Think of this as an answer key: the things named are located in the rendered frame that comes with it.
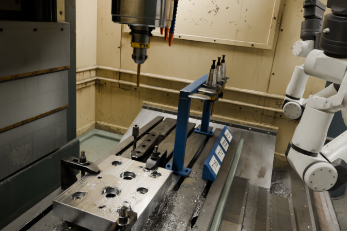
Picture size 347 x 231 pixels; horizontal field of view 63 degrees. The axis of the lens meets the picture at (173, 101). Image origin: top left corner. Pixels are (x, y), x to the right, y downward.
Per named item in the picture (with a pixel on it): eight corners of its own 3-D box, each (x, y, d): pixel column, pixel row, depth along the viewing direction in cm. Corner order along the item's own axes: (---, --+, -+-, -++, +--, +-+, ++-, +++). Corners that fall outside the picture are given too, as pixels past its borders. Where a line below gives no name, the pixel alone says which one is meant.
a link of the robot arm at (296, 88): (296, 69, 129) (282, 108, 135) (289, 71, 121) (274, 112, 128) (320, 77, 123) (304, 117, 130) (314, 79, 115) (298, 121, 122)
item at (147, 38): (138, 46, 80) (139, 34, 79) (153, 48, 77) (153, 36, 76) (126, 46, 75) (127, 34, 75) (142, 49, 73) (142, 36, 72)
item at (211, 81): (207, 83, 117) (209, 67, 115) (217, 84, 116) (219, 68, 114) (204, 84, 113) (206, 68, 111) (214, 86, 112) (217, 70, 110)
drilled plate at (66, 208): (171, 183, 94) (172, 170, 93) (130, 244, 68) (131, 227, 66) (111, 166, 101) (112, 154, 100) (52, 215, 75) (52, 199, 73)
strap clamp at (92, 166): (101, 195, 91) (102, 153, 87) (95, 200, 88) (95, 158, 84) (67, 184, 95) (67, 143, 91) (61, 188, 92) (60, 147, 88)
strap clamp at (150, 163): (164, 176, 106) (168, 139, 102) (150, 195, 94) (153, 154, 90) (156, 174, 107) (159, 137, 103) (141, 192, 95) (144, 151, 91)
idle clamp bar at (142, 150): (160, 145, 131) (161, 132, 129) (139, 173, 106) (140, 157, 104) (150, 143, 132) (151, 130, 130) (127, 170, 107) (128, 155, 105)
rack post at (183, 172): (191, 170, 111) (200, 99, 103) (187, 177, 106) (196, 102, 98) (167, 164, 114) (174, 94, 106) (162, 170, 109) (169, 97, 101)
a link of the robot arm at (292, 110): (302, 123, 132) (349, 98, 119) (294, 130, 122) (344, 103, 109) (288, 102, 135) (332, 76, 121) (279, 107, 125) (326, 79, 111)
